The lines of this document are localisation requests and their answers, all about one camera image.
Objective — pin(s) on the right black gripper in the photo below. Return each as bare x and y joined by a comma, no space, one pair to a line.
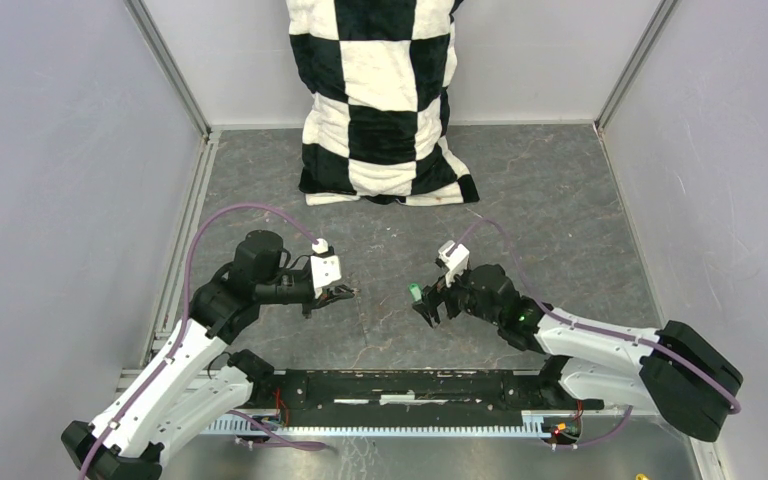
432,297

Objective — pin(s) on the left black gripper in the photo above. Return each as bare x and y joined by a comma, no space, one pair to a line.
326,297

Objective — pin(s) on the green tag key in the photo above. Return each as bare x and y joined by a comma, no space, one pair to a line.
416,292

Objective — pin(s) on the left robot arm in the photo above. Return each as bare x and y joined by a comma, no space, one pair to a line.
156,416

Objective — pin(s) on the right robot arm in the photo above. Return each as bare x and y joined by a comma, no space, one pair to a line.
529,325

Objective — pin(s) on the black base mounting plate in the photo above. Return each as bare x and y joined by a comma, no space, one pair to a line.
399,415

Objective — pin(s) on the black white checkered blanket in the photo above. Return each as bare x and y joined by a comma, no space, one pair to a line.
378,73

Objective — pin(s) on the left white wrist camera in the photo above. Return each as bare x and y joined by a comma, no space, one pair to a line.
325,267

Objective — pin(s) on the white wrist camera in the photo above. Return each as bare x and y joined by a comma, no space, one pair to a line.
325,267
453,258

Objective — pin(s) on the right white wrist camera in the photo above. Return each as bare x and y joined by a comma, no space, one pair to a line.
453,258

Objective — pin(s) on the aluminium frame rail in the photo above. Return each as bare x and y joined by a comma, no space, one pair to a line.
560,385

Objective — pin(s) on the grey slotted cable duct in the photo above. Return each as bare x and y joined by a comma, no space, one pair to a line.
529,427

